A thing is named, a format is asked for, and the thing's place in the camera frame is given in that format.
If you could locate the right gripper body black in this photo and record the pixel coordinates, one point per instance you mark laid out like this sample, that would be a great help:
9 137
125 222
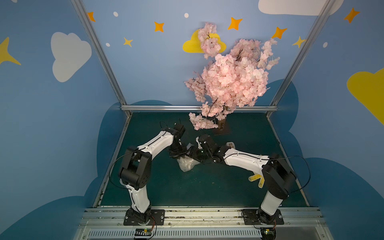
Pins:
197 153

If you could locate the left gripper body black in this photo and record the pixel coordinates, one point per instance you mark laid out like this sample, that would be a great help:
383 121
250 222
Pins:
177 151

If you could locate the clear bubble wrap sheet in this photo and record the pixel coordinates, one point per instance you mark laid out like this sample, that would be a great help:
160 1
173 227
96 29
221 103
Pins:
188 160

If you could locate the white tape dispenser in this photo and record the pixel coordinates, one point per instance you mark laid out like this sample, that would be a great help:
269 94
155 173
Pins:
231 145

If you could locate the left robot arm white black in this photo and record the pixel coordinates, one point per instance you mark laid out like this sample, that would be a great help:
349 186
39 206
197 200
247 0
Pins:
135 170

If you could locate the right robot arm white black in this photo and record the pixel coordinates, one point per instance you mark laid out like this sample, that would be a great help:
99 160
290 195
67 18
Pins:
273 172

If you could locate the pink cherry blossom tree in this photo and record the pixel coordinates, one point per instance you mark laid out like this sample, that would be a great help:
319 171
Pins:
234 80

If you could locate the left controller board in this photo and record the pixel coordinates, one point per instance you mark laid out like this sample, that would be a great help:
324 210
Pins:
143 234

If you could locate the controller board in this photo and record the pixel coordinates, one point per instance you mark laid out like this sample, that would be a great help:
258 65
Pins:
268 234
143 234

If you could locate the right controller board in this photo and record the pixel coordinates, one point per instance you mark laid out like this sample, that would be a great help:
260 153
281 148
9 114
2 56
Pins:
268 234

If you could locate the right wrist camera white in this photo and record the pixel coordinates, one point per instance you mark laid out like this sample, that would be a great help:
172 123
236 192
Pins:
199 142

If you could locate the aluminium frame back rail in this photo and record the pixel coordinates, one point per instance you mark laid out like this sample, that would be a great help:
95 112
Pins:
159 108

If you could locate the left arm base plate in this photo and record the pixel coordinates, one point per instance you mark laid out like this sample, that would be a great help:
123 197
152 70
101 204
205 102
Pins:
150 217

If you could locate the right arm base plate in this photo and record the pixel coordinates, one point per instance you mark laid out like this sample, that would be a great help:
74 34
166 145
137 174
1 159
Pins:
258 217

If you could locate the aluminium frame right post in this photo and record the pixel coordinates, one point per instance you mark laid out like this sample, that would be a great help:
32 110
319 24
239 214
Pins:
304 50

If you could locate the aluminium frame post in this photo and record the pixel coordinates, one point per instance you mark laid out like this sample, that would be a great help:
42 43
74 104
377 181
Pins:
304 50
88 26

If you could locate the aluminium frame left post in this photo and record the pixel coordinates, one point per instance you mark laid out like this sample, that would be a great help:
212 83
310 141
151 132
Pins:
88 26

